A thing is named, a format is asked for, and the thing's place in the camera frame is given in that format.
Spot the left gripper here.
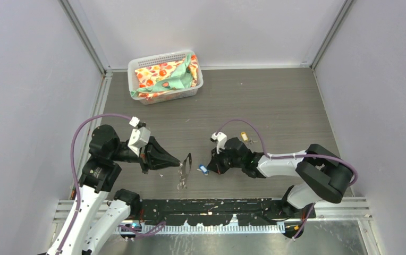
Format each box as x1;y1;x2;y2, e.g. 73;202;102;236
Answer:
111;134;181;173

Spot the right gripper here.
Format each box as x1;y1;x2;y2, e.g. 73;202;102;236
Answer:
208;144;244;174

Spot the metal key organizer plate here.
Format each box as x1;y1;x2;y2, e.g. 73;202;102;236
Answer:
177;153;192;191

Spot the blue tagged key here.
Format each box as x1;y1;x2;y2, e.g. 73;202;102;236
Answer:
198;164;209;176

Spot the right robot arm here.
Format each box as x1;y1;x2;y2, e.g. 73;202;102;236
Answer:
207;133;357;218

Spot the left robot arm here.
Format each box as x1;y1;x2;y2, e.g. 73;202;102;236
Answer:
46;125;182;254

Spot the yellow tagged key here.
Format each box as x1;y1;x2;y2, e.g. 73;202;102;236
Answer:
240;132;257;144

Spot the white plastic basket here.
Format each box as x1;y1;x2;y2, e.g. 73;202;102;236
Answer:
128;50;204;105

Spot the floral cloth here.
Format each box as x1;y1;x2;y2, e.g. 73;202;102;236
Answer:
131;54;199;99

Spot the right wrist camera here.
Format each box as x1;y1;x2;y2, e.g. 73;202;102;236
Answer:
210;131;227;154

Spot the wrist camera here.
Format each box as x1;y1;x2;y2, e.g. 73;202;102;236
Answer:
128;116;151;157
210;131;227;154

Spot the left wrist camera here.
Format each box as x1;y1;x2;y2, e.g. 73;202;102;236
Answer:
128;116;151;157

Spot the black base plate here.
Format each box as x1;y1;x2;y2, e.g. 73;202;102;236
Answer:
128;198;315;226

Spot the white cable duct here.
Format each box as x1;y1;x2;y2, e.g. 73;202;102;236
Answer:
136;222;285;234

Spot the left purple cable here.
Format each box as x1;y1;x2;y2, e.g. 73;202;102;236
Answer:
55;113;167;255

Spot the purple cable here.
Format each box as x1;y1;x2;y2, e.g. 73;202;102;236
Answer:
55;113;167;255
214;118;359;241

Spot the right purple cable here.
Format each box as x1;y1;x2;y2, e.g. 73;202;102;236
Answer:
214;118;359;241

